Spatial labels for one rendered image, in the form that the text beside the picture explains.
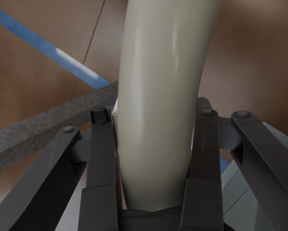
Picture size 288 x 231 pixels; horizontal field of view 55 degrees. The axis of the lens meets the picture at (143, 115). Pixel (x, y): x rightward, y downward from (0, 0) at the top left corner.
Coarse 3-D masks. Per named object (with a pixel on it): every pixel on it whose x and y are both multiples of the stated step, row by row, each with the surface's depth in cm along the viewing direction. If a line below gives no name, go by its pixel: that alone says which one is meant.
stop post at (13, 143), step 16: (80, 96) 114; (96, 96) 119; (112, 96) 124; (48, 112) 97; (64, 112) 101; (80, 112) 105; (16, 128) 85; (32, 128) 88; (48, 128) 90; (0, 144) 77; (16, 144) 80; (32, 144) 86; (0, 160) 77; (16, 160) 84
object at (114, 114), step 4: (116, 100) 19; (116, 104) 18; (116, 108) 17; (112, 112) 17; (116, 112) 17; (112, 116) 17; (116, 116) 16; (116, 120) 17; (116, 124) 17; (116, 128) 17; (116, 132) 17; (116, 136) 17
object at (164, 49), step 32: (160, 0) 8; (192, 0) 8; (128, 32) 9; (160, 32) 8; (192, 32) 8; (128, 64) 9; (160, 64) 9; (192, 64) 9; (128, 96) 10; (160, 96) 9; (192, 96) 10; (128, 128) 10; (160, 128) 10; (192, 128) 11; (128, 160) 11; (160, 160) 10; (128, 192) 11; (160, 192) 11
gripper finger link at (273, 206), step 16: (240, 112) 15; (240, 128) 14; (256, 128) 13; (256, 144) 12; (272, 144) 12; (240, 160) 15; (256, 160) 12; (272, 160) 11; (256, 176) 12; (272, 176) 10; (256, 192) 12; (272, 192) 11; (272, 208) 11; (272, 224) 11
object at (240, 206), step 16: (272, 128) 135; (224, 176) 154; (240, 176) 133; (224, 192) 144; (240, 192) 115; (224, 208) 124; (240, 208) 102; (256, 208) 87; (240, 224) 91; (256, 224) 80
